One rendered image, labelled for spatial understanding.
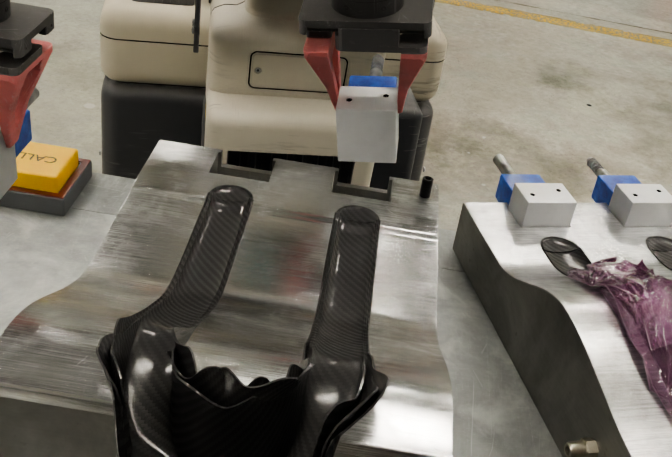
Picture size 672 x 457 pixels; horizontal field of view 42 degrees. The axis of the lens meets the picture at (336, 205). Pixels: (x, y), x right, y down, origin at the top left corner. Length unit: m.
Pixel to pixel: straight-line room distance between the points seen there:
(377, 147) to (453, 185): 1.93
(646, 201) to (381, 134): 0.29
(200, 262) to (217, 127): 0.43
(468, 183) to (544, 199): 1.85
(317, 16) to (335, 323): 0.23
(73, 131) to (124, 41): 1.39
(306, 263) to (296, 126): 0.44
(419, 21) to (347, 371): 0.28
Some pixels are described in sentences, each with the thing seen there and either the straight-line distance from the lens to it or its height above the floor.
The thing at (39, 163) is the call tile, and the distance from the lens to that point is 0.90.
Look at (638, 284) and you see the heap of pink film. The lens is 0.68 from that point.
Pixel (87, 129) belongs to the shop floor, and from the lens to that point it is 2.76.
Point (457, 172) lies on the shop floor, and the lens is 2.74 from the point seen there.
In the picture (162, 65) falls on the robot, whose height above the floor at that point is 0.73.
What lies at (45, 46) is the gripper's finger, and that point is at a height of 1.02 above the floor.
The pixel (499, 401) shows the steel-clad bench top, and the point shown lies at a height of 0.80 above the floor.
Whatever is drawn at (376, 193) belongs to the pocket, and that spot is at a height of 0.87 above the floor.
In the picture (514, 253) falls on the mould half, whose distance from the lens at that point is 0.81.
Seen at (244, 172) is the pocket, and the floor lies 0.87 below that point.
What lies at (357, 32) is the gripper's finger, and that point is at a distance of 0.68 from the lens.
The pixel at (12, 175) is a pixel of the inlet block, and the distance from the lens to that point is 0.72.
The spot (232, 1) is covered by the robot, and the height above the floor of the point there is 0.90.
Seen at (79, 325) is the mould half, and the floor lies 0.93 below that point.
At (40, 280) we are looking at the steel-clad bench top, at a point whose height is 0.80.
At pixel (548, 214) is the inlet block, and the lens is 0.85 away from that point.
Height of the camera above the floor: 1.28
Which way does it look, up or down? 31 degrees down
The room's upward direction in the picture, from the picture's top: 8 degrees clockwise
